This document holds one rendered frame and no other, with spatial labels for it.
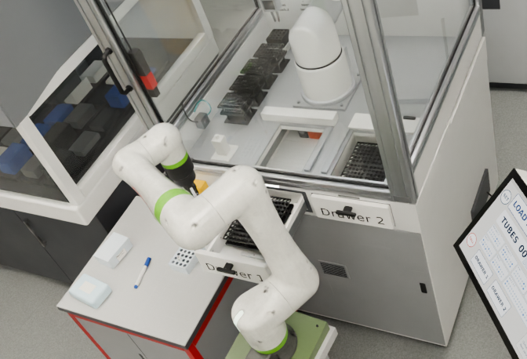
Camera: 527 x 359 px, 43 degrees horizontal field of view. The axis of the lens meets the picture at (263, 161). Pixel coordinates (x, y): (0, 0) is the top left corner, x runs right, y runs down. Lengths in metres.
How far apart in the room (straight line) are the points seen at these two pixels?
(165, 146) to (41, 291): 2.10
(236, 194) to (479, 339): 1.58
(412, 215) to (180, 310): 0.87
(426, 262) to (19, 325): 2.34
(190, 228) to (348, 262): 1.05
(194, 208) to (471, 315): 1.67
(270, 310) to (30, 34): 1.34
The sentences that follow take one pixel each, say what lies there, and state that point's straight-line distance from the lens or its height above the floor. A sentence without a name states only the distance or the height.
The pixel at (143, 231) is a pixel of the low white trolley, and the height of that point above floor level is 0.76.
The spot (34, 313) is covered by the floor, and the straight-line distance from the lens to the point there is 3.95.
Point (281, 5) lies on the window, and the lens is 1.87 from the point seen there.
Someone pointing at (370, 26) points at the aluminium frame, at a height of 1.64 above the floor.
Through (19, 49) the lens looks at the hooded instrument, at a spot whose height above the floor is 1.57.
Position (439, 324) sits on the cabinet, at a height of 0.24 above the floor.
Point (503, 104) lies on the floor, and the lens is 3.97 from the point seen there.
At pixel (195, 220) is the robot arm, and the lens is 1.71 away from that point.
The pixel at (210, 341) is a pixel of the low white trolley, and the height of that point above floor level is 0.62.
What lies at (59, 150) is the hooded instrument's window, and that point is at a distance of 2.75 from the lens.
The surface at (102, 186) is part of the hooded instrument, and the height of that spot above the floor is 0.87.
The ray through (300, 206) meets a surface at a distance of 2.40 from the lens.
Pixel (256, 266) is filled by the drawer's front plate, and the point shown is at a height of 0.93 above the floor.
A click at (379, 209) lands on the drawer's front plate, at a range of 2.27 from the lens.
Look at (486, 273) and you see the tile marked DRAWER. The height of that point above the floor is 1.01.
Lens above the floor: 2.59
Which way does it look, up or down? 40 degrees down
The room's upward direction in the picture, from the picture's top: 23 degrees counter-clockwise
